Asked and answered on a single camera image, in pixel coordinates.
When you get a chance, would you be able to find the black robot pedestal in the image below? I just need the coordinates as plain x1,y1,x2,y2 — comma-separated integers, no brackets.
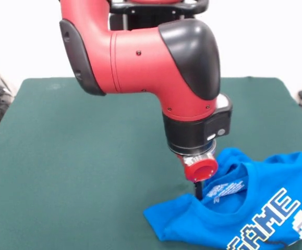
107,0,209,31

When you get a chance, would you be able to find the blue printed t-shirt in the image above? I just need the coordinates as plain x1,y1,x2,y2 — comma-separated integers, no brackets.
142,147,302,250

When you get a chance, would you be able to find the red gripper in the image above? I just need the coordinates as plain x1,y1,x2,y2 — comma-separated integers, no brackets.
176,153,219,202

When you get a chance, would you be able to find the dark green tablecloth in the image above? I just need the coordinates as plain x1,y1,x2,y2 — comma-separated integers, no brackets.
0,76,302,250

